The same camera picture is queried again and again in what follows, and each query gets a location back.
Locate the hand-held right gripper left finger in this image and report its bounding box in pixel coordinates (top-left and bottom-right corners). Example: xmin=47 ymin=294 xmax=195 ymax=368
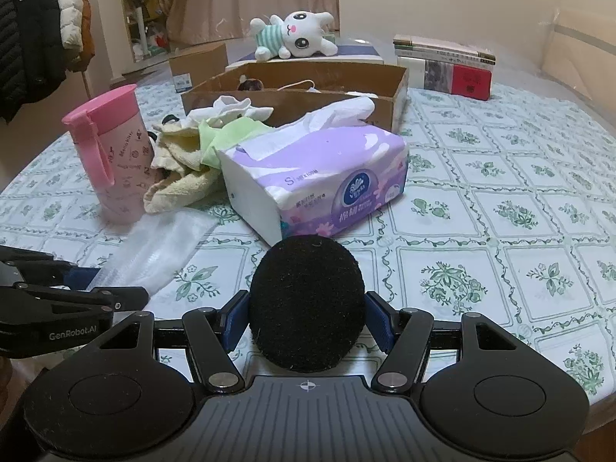
xmin=82 ymin=291 xmax=252 ymax=394

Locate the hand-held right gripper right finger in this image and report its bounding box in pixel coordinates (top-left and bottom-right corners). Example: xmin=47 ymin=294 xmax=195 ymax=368
xmin=365 ymin=291 xmax=532 ymax=394

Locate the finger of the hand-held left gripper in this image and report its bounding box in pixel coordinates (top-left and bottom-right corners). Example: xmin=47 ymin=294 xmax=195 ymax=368
xmin=0 ymin=283 xmax=149 ymax=312
xmin=0 ymin=245 xmax=100 ymax=290

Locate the black round puff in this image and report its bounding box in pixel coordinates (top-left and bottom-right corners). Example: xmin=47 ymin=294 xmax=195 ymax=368
xmin=249 ymin=235 xmax=365 ymax=373

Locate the yellow towel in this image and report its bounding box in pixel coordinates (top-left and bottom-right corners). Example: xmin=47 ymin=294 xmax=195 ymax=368
xmin=143 ymin=122 xmax=224 ymax=215

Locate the clear plastic bag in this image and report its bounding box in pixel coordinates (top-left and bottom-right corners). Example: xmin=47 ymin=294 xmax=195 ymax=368
xmin=89 ymin=209 xmax=219 ymax=299

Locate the pink lidded cup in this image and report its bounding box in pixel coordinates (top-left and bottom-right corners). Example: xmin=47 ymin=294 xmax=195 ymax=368
xmin=62 ymin=84 xmax=155 ymax=224

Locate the purple tissue pack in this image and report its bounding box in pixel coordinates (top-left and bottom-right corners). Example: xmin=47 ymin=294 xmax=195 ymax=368
xmin=216 ymin=96 xmax=410 ymax=246

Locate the light green cloth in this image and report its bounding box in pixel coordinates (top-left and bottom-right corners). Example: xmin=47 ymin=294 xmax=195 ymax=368
xmin=197 ymin=116 xmax=269 ymax=170

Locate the white cloth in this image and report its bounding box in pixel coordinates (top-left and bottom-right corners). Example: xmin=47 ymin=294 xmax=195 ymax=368
xmin=185 ymin=96 xmax=275 ymax=124

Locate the black jacket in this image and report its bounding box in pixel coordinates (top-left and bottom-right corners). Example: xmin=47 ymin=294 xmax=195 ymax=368
xmin=0 ymin=0 xmax=64 ymax=124

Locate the small closed cardboard box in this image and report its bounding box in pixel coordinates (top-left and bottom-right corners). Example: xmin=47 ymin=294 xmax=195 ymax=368
xmin=168 ymin=42 xmax=228 ymax=95

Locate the white floor fan stand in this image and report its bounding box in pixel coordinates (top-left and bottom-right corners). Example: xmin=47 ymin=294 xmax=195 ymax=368
xmin=131 ymin=5 xmax=151 ymax=61

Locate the orange jacket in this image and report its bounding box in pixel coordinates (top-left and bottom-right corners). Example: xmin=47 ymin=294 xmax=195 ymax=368
xmin=78 ymin=0 xmax=95 ymax=74

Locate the thick book with red band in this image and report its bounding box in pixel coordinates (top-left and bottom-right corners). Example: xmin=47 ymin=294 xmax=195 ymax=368
xmin=397 ymin=55 xmax=492 ymax=102

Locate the white box with blue top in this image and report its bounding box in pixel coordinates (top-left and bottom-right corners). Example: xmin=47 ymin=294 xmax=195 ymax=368
xmin=225 ymin=43 xmax=385 ymax=71

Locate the white puffer jacket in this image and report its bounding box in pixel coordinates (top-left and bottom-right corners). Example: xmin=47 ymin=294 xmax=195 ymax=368
xmin=36 ymin=0 xmax=85 ymax=52

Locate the white spine book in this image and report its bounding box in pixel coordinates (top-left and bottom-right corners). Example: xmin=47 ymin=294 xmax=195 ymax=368
xmin=397 ymin=48 xmax=496 ymax=66

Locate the white plush toy striped shirt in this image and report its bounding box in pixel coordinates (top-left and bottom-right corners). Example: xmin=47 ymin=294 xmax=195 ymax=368
xmin=249 ymin=11 xmax=338 ymax=61

